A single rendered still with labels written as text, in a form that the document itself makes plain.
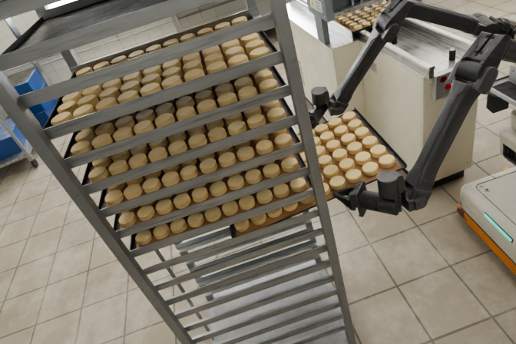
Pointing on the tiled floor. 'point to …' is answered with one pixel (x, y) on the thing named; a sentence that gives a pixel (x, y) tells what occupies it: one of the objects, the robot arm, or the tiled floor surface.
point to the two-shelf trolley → (18, 144)
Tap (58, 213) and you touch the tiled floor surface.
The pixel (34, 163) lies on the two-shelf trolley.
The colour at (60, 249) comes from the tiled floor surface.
